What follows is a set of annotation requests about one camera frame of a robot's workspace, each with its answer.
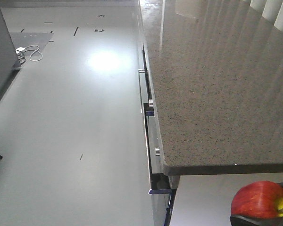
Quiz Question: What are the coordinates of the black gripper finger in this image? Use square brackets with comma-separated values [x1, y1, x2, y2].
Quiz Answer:
[230, 215, 283, 226]

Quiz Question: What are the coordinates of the red yellow apple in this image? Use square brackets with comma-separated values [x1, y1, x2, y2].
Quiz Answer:
[231, 181, 283, 219]

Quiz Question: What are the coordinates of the grey kitchen island counter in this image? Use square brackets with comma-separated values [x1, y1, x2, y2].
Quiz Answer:
[140, 0, 283, 226]

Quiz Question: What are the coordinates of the white power adapter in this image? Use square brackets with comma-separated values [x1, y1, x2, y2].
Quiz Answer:
[16, 47, 25, 53]

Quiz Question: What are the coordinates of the grey cabinet at left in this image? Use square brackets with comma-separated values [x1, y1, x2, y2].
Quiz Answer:
[0, 9, 21, 101]

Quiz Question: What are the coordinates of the white cable on floor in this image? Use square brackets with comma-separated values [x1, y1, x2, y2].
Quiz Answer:
[20, 45, 43, 62]

